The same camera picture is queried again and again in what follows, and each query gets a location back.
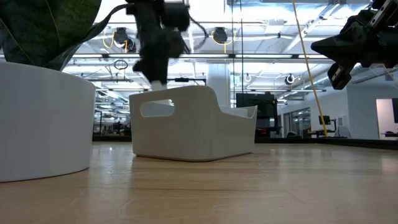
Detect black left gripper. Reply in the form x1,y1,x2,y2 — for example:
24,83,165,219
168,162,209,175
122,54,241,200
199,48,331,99
132,12,189,84

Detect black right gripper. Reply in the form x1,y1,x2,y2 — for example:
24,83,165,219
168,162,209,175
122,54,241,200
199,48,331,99
310,0,398,90

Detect white plastic basket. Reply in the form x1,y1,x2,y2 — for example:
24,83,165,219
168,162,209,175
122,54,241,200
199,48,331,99
129,85,259,162

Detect white building column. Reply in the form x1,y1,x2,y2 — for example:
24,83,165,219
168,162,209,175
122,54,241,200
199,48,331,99
206,63,231,107

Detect long ceiling light strip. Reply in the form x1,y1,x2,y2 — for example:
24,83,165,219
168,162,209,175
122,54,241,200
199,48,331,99
72,53,330,60

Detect glass office doors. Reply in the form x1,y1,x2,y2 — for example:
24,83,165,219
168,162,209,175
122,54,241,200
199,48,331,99
282,107,312,138

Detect black equipment cabinet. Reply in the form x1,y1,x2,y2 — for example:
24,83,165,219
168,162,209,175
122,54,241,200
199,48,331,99
235,92,280,138

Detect green leafy plant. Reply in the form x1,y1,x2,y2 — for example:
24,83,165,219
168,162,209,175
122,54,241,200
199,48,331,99
0,0,130,72

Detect white round plant pot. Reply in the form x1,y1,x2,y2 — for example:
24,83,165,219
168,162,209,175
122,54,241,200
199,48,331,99
0,60,96,184

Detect black cable loop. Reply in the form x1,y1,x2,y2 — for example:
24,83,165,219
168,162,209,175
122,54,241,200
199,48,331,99
113,59,129,71

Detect yellow hanging cable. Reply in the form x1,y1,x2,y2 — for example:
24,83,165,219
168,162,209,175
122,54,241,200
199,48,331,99
291,0,328,138

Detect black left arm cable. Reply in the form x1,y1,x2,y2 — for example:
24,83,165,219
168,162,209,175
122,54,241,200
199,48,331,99
188,14,208,52

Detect thin black hanging cable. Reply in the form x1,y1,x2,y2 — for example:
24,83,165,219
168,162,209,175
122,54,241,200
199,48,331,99
230,0,234,94
239,0,244,94

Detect black aluminium table frame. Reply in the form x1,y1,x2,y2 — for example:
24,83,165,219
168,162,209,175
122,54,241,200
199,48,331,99
92,133,398,151

